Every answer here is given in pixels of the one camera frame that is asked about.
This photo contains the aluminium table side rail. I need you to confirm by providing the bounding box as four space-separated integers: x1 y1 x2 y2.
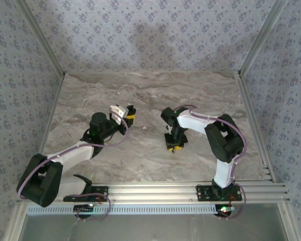
29 72 66 184
236 72 278 183

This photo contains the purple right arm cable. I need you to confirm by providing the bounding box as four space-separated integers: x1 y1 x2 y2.
173 104 248 221

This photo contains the grey metal sheet panel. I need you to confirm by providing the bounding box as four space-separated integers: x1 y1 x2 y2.
20 214 290 241

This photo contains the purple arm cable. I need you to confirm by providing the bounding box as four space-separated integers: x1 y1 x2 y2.
173 104 248 221
17 111 130 223

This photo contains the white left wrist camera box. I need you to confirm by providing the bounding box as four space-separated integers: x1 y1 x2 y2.
108 104 129 126

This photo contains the aluminium mounting rail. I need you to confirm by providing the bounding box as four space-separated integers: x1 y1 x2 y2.
17 182 291 203

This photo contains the black controller board with LED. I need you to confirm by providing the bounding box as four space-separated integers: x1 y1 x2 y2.
215 203 235 218
73 203 95 219

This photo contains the white slotted cable duct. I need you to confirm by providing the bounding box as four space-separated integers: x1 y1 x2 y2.
26 203 233 216

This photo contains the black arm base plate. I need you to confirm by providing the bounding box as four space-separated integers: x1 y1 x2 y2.
63 185 109 202
195 185 243 202

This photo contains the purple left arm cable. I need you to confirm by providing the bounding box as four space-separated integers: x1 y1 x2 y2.
17 111 130 223

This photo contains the aluminium corner post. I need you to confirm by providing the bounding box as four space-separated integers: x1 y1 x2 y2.
237 0 289 77
15 0 66 77

